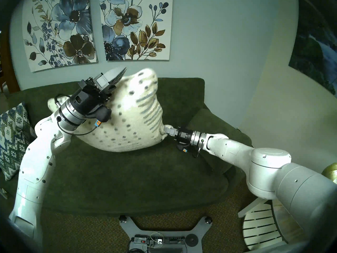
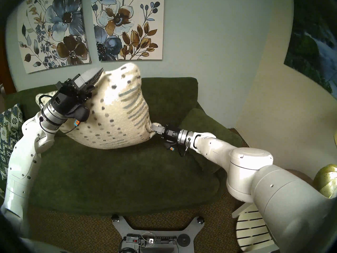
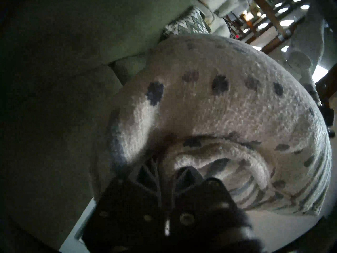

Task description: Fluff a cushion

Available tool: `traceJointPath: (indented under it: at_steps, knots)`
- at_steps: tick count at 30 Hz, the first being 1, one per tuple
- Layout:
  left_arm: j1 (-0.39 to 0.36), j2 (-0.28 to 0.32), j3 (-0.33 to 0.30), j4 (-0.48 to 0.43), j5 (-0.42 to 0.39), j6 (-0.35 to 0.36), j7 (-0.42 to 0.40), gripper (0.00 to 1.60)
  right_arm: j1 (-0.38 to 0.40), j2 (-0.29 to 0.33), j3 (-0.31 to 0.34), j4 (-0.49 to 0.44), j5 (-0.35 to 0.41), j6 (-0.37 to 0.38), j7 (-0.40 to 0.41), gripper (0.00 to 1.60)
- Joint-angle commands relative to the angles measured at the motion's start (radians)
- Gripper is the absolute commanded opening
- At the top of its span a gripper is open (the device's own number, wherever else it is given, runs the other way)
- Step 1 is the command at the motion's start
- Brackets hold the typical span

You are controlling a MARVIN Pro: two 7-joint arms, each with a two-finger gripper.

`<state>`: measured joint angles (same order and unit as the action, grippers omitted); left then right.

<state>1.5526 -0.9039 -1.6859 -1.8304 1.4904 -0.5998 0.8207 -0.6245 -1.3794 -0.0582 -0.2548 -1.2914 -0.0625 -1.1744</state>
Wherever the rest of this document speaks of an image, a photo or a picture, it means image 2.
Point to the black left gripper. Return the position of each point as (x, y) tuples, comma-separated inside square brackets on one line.
[(65, 98)]

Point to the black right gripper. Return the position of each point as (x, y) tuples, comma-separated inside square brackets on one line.
[(171, 134)]

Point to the cream dotted striped cushion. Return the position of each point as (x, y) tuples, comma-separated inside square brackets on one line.
[(115, 112)]

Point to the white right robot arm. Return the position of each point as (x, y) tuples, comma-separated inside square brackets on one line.
[(263, 176)]

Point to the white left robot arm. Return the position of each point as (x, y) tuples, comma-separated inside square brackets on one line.
[(23, 155)]

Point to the green sofa back cushion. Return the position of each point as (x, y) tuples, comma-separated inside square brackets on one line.
[(171, 97), (29, 97)]

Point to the green sofa armrest cushion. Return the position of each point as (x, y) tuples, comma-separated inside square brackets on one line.
[(210, 123)]

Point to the blue zigzag patterned cushion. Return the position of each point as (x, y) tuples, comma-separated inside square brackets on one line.
[(10, 128)]

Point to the floral painting large blue flower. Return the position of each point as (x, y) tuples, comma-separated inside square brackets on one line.
[(58, 31)]

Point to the green fabric sofa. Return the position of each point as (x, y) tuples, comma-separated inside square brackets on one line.
[(118, 176)]

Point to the floral painting brown leaves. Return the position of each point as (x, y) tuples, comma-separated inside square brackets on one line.
[(126, 23)]

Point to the black base knob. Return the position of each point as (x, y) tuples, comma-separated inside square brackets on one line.
[(201, 219), (115, 217)]

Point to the black electronics strip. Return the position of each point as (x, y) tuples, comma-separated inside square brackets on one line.
[(165, 239)]

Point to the black round base dial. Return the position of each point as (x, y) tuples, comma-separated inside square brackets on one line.
[(183, 240)]

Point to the waterfall landscape painting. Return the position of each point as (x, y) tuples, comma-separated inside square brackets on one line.
[(313, 49)]

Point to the yellow-green ceramic lamp base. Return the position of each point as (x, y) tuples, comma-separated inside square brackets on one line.
[(325, 181)]

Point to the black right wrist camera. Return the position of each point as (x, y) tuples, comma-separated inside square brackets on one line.
[(172, 145)]

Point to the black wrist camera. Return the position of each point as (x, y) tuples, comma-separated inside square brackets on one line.
[(80, 114), (172, 145)]

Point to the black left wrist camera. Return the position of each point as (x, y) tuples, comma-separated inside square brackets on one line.
[(80, 114)]

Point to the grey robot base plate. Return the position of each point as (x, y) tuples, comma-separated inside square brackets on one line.
[(158, 230)]

